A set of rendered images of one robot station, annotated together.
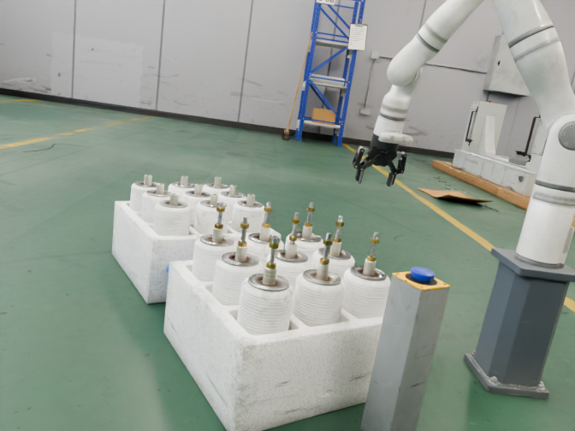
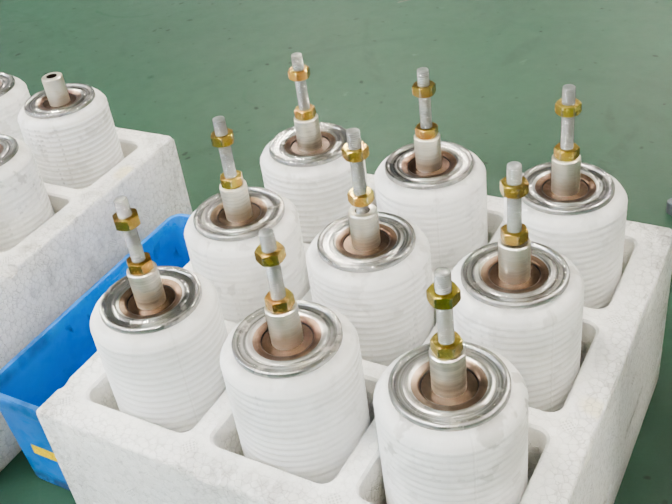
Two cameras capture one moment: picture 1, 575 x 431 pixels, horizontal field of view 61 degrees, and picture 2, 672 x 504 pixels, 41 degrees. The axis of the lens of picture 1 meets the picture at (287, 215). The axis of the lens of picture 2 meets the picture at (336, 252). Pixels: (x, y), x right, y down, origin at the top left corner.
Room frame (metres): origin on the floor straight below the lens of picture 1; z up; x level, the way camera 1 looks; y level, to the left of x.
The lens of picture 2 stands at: (0.48, 0.23, 0.65)
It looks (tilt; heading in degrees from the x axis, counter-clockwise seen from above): 36 degrees down; 337
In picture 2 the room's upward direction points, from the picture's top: 8 degrees counter-clockwise
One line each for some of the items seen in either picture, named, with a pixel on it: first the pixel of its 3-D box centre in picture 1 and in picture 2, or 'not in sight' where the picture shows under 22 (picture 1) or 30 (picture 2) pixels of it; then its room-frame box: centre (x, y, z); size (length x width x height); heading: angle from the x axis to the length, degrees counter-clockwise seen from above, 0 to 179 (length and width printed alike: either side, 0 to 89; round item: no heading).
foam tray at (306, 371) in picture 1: (279, 325); (384, 392); (0.98, -0.02, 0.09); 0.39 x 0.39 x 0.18; 33
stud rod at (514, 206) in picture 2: (326, 251); (514, 212); (0.89, -0.08, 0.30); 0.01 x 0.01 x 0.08
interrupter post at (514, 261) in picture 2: (323, 271); (514, 259); (0.89, -0.08, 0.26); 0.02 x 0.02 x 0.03
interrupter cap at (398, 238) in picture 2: (290, 256); (366, 241); (0.98, -0.02, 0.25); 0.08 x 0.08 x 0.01
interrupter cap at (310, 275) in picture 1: (322, 277); (514, 274); (0.89, -0.08, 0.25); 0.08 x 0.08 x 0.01
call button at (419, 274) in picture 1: (422, 276); not in sight; (0.78, -0.24, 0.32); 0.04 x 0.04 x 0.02
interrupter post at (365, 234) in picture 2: (291, 250); (364, 228); (0.98, -0.02, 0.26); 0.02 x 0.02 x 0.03
